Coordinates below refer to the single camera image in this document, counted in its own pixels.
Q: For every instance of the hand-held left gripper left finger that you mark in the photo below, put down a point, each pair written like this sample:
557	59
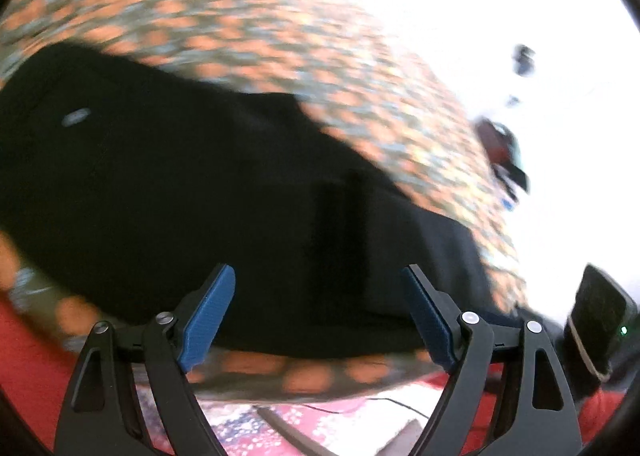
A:
210	321

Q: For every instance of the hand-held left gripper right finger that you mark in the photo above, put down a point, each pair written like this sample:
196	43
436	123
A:
430	321

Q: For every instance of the black pants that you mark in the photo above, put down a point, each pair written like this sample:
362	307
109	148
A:
175	186

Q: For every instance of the person's right forearm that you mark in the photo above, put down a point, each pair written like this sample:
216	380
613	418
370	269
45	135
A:
600	411

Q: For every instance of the pink floral sheet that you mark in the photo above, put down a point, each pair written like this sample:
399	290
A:
250	431

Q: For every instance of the grey flat strip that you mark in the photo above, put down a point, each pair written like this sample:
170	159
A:
290	433

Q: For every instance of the pile of clothes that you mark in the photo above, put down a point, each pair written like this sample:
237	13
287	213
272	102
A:
515	170

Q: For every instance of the brown wooden nightstand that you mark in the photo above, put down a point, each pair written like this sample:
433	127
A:
492	143

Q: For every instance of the dark hats on door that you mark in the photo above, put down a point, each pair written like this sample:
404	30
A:
524	59

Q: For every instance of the pumpkin print quilt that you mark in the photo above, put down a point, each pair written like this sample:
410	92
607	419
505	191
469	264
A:
250	10

